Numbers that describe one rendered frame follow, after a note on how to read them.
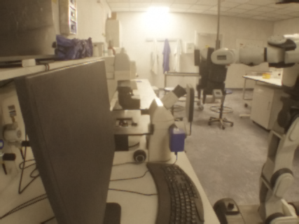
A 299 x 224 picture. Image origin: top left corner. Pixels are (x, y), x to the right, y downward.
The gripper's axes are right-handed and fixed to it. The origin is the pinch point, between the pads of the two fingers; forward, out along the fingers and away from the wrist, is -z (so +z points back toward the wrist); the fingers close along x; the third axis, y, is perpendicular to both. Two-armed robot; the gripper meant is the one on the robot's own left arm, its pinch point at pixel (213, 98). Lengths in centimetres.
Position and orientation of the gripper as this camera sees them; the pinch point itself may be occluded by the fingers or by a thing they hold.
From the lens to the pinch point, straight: 107.4
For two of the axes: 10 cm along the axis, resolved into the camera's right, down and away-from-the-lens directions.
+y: 0.8, 4.8, -8.7
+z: 0.2, -8.7, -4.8
